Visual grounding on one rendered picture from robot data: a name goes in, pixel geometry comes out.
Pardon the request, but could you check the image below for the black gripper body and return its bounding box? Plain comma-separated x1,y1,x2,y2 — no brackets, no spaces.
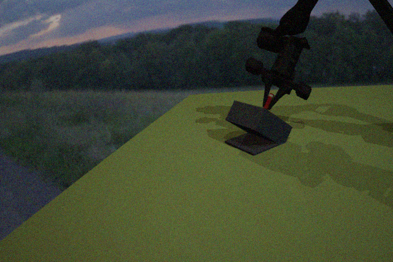
245,51,311,100

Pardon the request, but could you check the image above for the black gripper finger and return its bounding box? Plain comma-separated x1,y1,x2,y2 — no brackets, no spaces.
262,75,272,106
269,84,291,110

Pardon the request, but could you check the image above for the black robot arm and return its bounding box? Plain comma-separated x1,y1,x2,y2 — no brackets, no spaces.
257,0,393,60

